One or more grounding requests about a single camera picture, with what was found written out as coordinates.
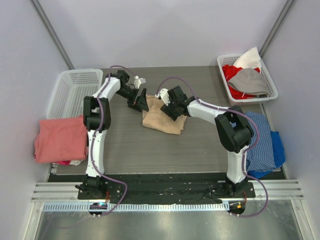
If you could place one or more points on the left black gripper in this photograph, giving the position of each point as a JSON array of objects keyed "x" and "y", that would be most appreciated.
[{"x": 137, "y": 102}]

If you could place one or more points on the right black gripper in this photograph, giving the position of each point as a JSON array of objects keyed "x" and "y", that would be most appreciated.
[{"x": 170, "y": 110}]

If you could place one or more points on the beige t-shirt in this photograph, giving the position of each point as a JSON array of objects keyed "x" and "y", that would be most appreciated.
[{"x": 155, "y": 119}]

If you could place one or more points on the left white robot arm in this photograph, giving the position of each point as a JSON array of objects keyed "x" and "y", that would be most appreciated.
[{"x": 97, "y": 121}]

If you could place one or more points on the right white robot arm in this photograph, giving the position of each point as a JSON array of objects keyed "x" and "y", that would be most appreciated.
[{"x": 234, "y": 131}]

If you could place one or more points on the red garment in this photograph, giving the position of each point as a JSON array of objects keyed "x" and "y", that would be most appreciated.
[{"x": 229, "y": 72}]

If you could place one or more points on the right white plastic basket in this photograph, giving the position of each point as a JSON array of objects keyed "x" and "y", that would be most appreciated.
[{"x": 230, "y": 59}]

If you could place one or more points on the white plastic basket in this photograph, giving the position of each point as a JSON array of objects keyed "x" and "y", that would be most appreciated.
[
  {"x": 72, "y": 86},
  {"x": 230, "y": 59}
]

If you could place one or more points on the left white plastic basket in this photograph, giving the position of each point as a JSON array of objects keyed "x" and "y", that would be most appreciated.
[{"x": 72, "y": 86}]

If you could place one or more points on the grey bucket hat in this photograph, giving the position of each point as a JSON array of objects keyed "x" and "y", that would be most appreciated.
[{"x": 249, "y": 83}]

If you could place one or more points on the white cloth in basket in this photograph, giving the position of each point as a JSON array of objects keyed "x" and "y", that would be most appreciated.
[{"x": 250, "y": 59}]

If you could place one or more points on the magenta and white garment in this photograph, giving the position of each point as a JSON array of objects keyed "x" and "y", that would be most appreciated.
[{"x": 68, "y": 162}]

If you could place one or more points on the pink folded t-shirt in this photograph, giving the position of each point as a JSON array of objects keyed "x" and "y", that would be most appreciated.
[{"x": 61, "y": 140}]

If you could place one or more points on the blue checkered shirt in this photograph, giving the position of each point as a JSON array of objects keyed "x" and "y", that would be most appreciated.
[{"x": 261, "y": 157}]

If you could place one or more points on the solid blue garment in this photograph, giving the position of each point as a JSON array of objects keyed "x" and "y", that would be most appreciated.
[{"x": 278, "y": 154}]

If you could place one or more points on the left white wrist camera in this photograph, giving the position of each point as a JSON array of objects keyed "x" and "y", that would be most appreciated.
[{"x": 138, "y": 81}]

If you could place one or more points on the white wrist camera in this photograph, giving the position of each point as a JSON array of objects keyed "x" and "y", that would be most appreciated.
[
  {"x": 138, "y": 81},
  {"x": 164, "y": 96}
]

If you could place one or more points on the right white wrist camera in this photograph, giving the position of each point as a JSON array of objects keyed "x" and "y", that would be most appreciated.
[{"x": 164, "y": 96}]

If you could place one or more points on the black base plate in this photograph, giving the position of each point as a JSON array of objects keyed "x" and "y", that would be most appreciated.
[{"x": 160, "y": 189}]

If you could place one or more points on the white slotted cable duct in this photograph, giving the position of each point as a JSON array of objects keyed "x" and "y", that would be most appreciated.
[{"x": 89, "y": 206}]

